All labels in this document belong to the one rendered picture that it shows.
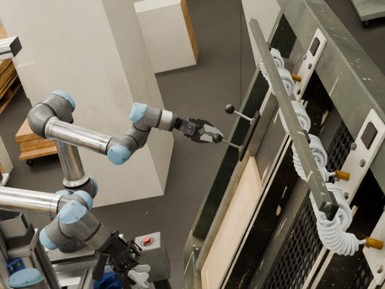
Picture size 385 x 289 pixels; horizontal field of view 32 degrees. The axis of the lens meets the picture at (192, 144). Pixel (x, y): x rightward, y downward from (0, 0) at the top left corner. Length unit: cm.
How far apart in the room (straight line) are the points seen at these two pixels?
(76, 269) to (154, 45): 481
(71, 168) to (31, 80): 403
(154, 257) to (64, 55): 217
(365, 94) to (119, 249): 90
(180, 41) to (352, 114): 600
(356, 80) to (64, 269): 181
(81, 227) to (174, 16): 555
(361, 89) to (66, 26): 339
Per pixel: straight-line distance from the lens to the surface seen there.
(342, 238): 118
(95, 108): 489
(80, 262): 296
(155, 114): 251
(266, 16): 611
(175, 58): 753
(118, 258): 202
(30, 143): 632
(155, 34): 746
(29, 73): 683
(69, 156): 285
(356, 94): 154
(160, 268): 301
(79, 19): 467
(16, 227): 264
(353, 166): 142
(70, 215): 196
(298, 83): 192
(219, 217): 266
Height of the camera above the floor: 257
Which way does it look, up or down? 26 degrees down
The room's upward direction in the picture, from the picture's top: 16 degrees counter-clockwise
